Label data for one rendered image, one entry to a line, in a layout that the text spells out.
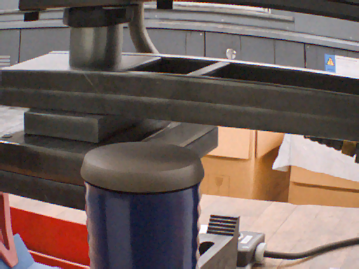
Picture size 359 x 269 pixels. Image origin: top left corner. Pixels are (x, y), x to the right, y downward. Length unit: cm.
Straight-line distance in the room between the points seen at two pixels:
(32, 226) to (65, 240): 5
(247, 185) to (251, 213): 178
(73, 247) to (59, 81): 42
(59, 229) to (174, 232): 66
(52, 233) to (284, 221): 33
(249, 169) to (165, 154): 262
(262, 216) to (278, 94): 66
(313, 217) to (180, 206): 86
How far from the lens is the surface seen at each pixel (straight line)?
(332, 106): 46
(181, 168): 25
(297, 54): 519
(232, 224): 84
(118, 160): 26
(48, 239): 94
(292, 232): 105
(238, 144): 286
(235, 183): 292
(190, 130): 59
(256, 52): 529
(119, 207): 25
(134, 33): 63
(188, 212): 26
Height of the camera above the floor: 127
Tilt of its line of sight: 14 degrees down
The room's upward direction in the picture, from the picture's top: 1 degrees clockwise
